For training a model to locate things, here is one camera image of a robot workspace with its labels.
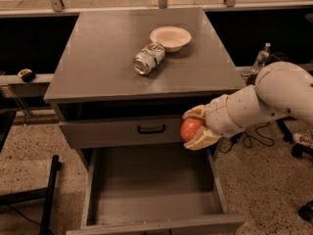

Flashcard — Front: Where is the grey middle drawer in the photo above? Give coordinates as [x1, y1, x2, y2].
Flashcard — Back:
[60, 115, 183, 149]

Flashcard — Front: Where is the clear plastic water bottle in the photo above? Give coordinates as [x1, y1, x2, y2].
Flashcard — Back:
[251, 43, 271, 73]

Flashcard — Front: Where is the red apple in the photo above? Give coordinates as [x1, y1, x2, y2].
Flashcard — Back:
[180, 117, 204, 142]

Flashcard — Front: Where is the green white soda can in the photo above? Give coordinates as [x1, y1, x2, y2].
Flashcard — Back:
[133, 42, 165, 75]

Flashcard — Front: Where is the grey drawer cabinet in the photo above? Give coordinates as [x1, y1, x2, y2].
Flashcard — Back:
[44, 8, 245, 160]

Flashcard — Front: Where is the black chair frame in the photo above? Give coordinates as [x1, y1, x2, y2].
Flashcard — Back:
[0, 110, 62, 235]

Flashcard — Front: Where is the black power adapter cable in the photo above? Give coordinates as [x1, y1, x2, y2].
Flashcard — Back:
[218, 122, 276, 154]

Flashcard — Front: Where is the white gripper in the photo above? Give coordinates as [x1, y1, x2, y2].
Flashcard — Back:
[182, 94, 244, 151]

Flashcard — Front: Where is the black yellow tape measure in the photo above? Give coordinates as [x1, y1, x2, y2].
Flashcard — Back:
[18, 69, 36, 82]

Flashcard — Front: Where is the black drawer handle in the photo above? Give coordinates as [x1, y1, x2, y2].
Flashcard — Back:
[137, 124, 166, 134]

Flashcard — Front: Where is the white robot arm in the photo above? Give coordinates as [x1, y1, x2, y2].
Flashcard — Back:
[183, 62, 313, 151]

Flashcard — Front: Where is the small black box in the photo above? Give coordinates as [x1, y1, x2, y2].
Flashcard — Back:
[267, 52, 291, 65]

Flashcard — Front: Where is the grey open bottom drawer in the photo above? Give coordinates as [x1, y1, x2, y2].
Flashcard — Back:
[67, 143, 245, 235]

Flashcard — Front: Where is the white paper bowl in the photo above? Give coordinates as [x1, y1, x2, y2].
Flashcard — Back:
[150, 26, 192, 53]

